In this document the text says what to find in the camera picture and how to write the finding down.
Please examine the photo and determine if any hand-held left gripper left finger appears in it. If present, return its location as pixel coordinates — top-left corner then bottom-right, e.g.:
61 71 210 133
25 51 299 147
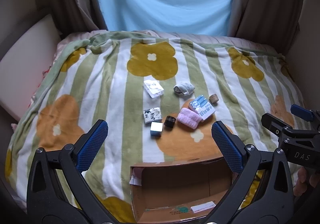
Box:
26 119 118 224

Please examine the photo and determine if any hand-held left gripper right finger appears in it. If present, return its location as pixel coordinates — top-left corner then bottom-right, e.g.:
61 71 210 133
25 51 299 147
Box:
206 121 294 224

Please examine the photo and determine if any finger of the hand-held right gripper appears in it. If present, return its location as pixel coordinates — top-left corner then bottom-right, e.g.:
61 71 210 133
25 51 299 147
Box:
261 113 320 142
290 104 320 127

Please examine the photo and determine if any black cosmetic jar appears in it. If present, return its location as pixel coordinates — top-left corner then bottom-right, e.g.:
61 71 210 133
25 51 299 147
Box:
163 115 177 129

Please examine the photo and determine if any cardboard box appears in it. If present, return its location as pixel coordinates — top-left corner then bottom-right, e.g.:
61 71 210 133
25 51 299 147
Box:
129 155 266 224

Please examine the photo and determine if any grey white sock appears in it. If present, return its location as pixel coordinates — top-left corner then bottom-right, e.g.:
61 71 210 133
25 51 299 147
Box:
173 82 196 97

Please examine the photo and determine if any person's right hand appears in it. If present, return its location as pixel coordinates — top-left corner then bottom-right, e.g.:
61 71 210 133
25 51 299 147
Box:
292 166 320 197

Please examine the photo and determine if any blue and white box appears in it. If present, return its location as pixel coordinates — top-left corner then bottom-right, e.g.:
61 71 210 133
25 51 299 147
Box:
188 95 216 121

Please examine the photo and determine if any folded pink towel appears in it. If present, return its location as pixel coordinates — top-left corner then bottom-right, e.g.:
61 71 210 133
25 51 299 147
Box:
177 107 203 129

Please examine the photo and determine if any green striped floral blanket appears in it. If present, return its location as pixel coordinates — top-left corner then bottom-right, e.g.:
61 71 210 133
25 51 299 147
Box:
5 31 304 224

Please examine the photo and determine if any silver cube box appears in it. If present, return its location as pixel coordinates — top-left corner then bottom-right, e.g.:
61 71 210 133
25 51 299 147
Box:
150 121 164 136

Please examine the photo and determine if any black white patterned packet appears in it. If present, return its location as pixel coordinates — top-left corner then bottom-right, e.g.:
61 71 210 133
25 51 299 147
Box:
143 107 162 124

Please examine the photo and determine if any white foil packet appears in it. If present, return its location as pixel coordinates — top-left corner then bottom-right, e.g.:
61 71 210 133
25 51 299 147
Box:
143 79 165 99

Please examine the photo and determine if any pink quilt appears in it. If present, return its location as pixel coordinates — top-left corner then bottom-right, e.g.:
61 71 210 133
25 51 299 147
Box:
56 29 278 52

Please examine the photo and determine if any beige headboard cushion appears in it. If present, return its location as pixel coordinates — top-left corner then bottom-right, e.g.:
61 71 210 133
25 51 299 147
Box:
0 13 62 122

